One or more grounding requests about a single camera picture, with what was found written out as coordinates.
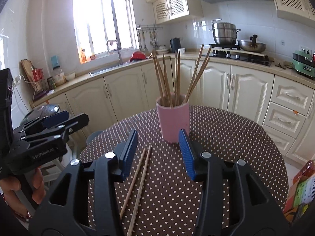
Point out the red bowl in sink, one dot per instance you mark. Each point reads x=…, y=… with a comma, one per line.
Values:
x=137, y=56

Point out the chrome kitchen faucet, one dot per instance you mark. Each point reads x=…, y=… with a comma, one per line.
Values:
x=110, y=43

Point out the kitchen window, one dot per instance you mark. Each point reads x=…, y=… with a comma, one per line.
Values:
x=96, y=21

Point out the black electric kettle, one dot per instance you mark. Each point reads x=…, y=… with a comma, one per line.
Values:
x=175, y=44

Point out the white mug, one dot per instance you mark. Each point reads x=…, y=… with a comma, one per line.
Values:
x=182, y=51

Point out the glass jar with label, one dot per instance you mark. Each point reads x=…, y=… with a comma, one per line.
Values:
x=58, y=76

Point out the cream lower kitchen cabinets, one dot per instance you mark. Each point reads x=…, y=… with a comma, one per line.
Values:
x=280, y=100

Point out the brown polka dot tablecloth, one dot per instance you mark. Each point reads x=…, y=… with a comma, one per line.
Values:
x=170, y=200

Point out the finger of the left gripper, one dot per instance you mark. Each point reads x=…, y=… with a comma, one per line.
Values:
x=54, y=119
x=69, y=125

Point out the grey trash bin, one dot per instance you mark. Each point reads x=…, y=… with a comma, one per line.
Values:
x=92, y=137

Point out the wooden cutting board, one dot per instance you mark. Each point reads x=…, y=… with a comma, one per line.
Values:
x=29, y=68

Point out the stainless steamer pot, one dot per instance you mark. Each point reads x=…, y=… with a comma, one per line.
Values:
x=224, y=33

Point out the green electric grill appliance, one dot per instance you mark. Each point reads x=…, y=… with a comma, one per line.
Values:
x=303, y=63

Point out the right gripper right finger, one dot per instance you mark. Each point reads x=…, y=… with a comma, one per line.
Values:
x=234, y=200

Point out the wooden chopstick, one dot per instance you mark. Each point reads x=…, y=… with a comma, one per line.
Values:
x=189, y=91
x=163, y=81
x=175, y=77
x=204, y=65
x=167, y=86
x=178, y=77
x=160, y=80
x=132, y=184
x=198, y=71
x=139, y=194

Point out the steel wok with handle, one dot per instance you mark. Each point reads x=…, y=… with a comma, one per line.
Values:
x=252, y=45

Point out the pink cylindrical utensil cup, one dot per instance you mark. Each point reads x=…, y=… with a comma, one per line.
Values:
x=172, y=120

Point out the black gas stove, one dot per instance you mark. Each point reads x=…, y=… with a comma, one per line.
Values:
x=234, y=52

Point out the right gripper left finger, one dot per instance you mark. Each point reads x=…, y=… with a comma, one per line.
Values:
x=82, y=201

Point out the person's left hand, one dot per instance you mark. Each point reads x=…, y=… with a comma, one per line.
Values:
x=11, y=185

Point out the colourful snack package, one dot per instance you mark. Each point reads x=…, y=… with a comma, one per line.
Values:
x=301, y=193

